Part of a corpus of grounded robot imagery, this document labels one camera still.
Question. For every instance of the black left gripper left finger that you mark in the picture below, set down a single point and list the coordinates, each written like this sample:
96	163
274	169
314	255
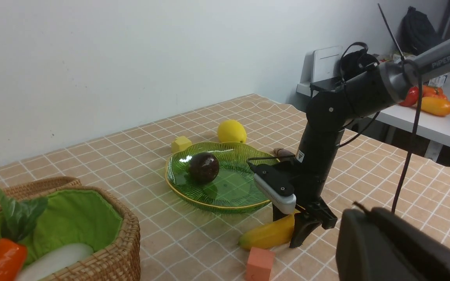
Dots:
363	253

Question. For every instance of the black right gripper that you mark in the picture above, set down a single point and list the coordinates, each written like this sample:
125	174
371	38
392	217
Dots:
307	172

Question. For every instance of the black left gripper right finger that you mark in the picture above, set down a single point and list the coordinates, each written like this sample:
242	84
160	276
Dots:
427	256

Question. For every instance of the yellow banana toy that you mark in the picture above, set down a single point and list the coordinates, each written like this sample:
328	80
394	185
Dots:
269	235

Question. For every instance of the dark purple mangosteen toy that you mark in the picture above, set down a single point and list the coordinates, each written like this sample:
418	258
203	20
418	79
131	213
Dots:
203	168

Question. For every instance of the yellow lemon toy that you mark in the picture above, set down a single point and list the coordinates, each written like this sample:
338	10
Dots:
231	131

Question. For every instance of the white radish toy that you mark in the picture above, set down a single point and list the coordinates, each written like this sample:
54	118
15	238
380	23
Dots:
54	261

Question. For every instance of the orange carrot toy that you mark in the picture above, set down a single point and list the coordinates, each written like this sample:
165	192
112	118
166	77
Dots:
19	220

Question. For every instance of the purple eggplant toy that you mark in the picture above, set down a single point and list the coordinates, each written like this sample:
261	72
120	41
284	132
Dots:
283	154

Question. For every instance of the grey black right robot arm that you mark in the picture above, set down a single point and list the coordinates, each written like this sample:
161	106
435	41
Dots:
379	87

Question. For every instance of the orange foam cube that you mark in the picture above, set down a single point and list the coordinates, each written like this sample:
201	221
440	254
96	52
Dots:
259	265

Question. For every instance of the green glass leaf plate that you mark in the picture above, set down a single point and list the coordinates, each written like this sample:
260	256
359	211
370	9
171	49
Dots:
232	191

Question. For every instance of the beige checkered tablecloth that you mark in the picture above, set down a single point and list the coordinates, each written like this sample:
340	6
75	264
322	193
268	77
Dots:
180	242

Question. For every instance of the yellow foam cube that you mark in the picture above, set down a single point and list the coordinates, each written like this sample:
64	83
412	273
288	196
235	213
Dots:
180	143

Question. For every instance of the white grey device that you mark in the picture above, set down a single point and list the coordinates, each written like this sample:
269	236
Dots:
321	64

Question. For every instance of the woven rattan basket green lining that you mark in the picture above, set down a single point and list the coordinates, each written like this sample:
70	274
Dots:
86	215

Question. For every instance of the black backpack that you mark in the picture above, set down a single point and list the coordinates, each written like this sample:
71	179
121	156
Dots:
417	33

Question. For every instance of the woven rattan basket lid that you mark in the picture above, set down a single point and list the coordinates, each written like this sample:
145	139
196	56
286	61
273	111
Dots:
42	187

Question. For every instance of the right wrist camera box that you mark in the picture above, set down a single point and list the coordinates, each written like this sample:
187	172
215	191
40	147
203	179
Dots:
275	186

